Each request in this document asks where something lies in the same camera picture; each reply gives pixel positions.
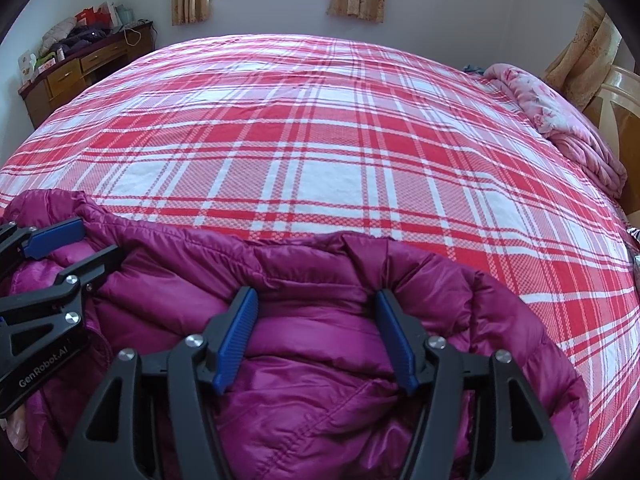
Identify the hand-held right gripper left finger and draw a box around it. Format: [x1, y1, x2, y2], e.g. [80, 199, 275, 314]
[62, 286, 260, 480]

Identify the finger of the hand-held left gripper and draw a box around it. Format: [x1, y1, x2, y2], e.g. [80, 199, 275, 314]
[0, 244, 127, 361]
[0, 217, 87, 271]

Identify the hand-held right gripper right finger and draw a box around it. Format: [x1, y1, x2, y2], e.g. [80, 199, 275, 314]
[375, 289, 573, 480]

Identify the magenta puffer jacket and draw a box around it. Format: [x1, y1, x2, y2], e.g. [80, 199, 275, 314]
[0, 189, 591, 480]

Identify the pile of dark clothes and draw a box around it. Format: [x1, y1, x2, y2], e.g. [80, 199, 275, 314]
[39, 16, 108, 56]

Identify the brown wooden desk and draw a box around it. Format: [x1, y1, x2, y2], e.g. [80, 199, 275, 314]
[17, 21, 157, 131]

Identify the bed with red plaid sheet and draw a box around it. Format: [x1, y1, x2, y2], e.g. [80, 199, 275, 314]
[0, 34, 640, 480]

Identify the red paper bag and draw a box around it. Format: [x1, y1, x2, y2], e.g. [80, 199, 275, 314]
[75, 6, 113, 28]

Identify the pink floral quilt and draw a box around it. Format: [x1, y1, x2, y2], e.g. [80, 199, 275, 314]
[482, 62, 628, 198]

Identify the cream wooden headboard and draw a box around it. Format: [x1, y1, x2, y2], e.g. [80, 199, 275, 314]
[582, 65, 640, 211]

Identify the white cable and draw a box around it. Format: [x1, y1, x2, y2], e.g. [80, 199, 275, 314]
[122, 20, 153, 46]

